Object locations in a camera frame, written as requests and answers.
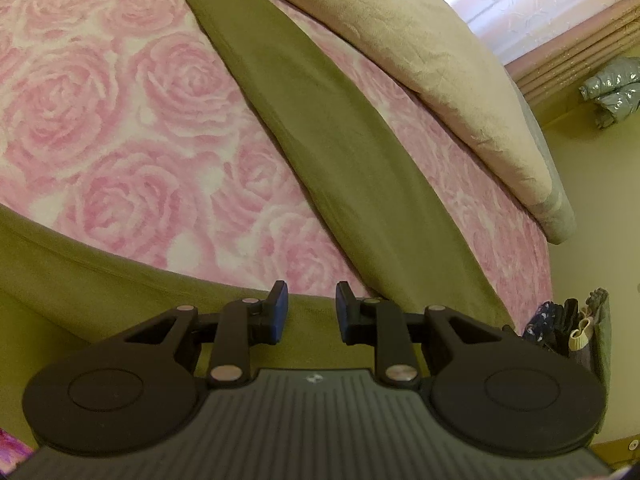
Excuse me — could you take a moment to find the grey fabric hanging organizer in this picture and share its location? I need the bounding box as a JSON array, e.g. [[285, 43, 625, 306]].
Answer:
[[520, 287, 613, 378]]

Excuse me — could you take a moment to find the olive green garment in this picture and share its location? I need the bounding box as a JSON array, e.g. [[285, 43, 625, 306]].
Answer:
[[0, 0, 516, 451]]

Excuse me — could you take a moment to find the beige pink drape curtain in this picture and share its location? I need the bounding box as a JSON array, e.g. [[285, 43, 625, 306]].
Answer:
[[505, 0, 640, 106]]

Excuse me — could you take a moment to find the grey and cream duvet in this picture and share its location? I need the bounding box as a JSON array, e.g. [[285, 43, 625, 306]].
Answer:
[[250, 0, 576, 245]]

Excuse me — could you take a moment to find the dark patterned cloth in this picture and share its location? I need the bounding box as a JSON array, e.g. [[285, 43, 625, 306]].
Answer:
[[522, 301, 557, 352]]

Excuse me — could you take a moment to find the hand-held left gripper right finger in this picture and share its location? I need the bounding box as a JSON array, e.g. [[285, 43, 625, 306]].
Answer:
[[335, 280, 516, 391]]

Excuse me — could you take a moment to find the beige sock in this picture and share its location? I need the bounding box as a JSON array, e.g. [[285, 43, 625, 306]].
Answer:
[[569, 316, 594, 352]]

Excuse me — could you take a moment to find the grey puffer jacket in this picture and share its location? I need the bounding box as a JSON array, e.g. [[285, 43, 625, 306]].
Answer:
[[579, 57, 640, 132]]

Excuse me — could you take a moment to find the pink floral blanket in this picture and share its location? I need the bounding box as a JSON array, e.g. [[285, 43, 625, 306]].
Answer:
[[0, 0, 553, 467]]

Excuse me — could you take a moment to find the white sheer curtain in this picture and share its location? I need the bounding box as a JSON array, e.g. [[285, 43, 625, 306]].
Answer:
[[400, 0, 640, 66]]

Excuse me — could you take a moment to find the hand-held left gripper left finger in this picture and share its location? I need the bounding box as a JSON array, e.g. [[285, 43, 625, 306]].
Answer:
[[122, 280, 291, 390]]

